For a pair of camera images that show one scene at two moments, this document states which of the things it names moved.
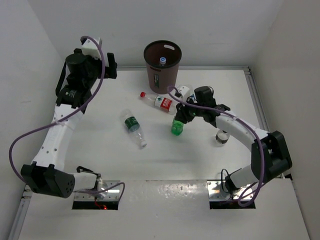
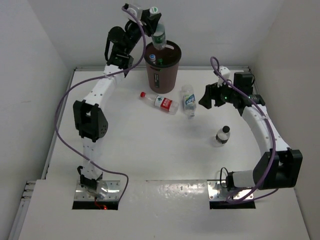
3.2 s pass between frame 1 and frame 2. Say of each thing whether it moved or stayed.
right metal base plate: stayed
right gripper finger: moved
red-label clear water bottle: stayed
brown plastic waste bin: stayed
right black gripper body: moved
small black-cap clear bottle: stayed
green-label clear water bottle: moved
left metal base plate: stayed
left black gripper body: moved
